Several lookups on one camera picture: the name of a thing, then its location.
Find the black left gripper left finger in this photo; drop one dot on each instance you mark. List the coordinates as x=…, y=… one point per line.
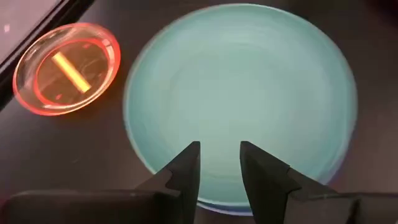
x=186, y=174

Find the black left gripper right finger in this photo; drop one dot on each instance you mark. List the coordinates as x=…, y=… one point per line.
x=264, y=180

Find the large teal plastic plate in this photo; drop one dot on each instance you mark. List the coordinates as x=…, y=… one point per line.
x=236, y=93

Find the small orange plate yellow stripe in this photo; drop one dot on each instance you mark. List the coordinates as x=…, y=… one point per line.
x=66, y=70

